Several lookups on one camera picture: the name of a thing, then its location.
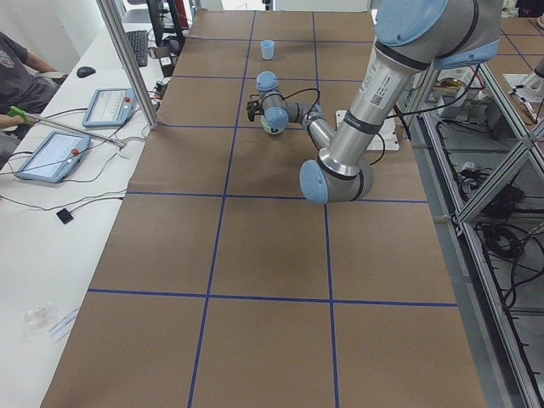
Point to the brown paper table cover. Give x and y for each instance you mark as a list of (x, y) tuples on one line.
[(221, 286)]

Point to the black computer mouse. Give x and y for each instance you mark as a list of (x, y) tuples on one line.
[(85, 71)]

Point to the seated person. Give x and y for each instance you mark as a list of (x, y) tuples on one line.
[(27, 82)]

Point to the aluminium frame post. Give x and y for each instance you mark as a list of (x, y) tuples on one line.
[(124, 51)]

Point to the mint green bowl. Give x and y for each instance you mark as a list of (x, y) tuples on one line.
[(269, 129)]

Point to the aluminium side frame rack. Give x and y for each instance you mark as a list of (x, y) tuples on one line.
[(484, 155)]

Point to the small black square device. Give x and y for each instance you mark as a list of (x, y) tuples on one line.
[(64, 216)]

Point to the green handled grabber stick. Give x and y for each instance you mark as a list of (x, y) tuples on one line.
[(15, 111)]

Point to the near teach pendant tablet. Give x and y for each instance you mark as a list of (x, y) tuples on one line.
[(55, 157)]

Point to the clear plastic bag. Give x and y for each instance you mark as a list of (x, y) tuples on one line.
[(38, 319)]

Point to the black keyboard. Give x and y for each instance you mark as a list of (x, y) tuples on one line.
[(138, 40)]

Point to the light blue plastic cup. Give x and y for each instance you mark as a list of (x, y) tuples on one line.
[(267, 49)]

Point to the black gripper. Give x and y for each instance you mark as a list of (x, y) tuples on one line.
[(254, 110)]

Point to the far teach pendant tablet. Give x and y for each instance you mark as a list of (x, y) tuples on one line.
[(109, 107)]

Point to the teach pendant tablet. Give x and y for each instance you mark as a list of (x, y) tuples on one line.
[(109, 107), (55, 157)]

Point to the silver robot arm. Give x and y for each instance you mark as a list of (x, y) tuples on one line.
[(409, 37)]

